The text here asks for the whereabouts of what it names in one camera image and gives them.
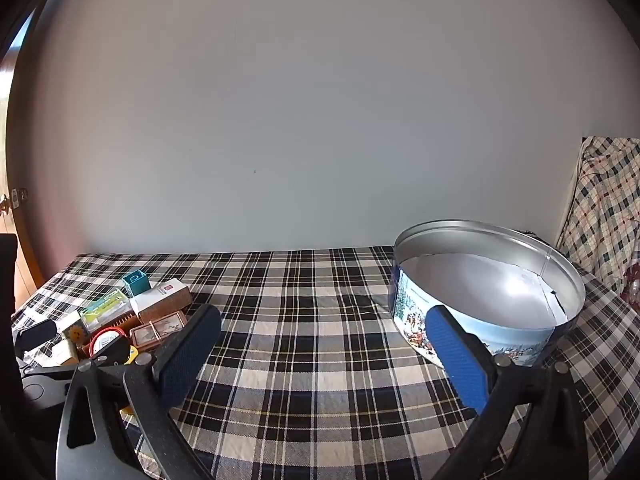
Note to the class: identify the beige plaid cloth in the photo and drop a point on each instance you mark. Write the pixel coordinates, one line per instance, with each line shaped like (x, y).
(607, 200)

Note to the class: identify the yellow smiley item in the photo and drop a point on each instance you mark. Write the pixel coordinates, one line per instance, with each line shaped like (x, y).
(75, 335)

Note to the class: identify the white box with red label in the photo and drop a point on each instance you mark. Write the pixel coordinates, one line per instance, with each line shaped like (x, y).
(160, 300)

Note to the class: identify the brown card box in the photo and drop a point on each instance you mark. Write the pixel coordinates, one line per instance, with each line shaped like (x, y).
(159, 332)

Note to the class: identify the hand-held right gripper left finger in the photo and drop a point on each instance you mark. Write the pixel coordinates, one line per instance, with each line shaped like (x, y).
(184, 357)

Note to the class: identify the teal small box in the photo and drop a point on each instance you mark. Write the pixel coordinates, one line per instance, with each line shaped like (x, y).
(136, 283)

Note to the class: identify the green transparent packet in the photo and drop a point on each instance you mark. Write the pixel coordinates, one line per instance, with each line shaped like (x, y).
(105, 307)

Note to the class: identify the brass door knob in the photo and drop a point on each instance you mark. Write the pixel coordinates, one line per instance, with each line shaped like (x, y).
(5, 204)

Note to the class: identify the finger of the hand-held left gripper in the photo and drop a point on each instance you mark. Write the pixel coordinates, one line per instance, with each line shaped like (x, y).
(35, 337)
(114, 351)

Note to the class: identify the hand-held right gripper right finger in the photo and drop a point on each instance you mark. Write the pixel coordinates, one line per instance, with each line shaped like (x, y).
(457, 360)

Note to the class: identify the small beige box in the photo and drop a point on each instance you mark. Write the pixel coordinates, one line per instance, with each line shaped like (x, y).
(64, 351)

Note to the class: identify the round printed metal tin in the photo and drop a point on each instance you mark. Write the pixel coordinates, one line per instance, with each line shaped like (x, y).
(500, 280)

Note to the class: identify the red round tin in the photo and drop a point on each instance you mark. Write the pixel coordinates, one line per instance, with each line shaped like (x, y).
(107, 340)

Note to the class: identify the black white plaid blanket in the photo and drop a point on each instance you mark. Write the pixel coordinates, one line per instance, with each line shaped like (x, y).
(310, 310)

